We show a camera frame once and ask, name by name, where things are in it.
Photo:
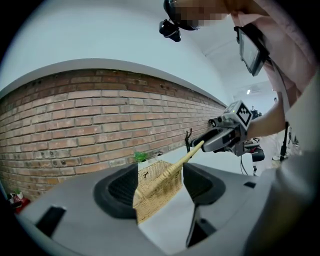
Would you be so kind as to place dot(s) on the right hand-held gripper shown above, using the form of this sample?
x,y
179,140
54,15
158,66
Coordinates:
x,y
241,120

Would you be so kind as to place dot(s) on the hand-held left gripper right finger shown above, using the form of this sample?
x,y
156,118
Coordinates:
x,y
232,200

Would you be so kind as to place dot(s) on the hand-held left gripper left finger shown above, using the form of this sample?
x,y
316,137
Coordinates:
x,y
87,225

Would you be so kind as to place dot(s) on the woven wicker organizer basket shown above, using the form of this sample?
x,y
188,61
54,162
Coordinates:
x,y
162,185

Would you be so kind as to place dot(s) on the person's right forearm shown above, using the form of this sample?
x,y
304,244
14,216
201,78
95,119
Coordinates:
x,y
267,122

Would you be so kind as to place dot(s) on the red box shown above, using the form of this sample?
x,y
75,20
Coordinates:
x,y
21,206

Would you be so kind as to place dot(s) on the green potted plant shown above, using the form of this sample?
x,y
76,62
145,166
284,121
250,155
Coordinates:
x,y
141,158

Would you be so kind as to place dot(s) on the small potted plant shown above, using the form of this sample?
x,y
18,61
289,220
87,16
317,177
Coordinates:
x,y
17,192

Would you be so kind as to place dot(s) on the black wrist-mounted screen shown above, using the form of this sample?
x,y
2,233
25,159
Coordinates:
x,y
250,52

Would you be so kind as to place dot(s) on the person's pink shirt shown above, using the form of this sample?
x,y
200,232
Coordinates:
x,y
282,50

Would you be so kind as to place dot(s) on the person's head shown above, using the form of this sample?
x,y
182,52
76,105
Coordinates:
x,y
200,12

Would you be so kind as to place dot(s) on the black head-mounted camera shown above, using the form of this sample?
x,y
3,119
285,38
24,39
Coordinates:
x,y
171,30

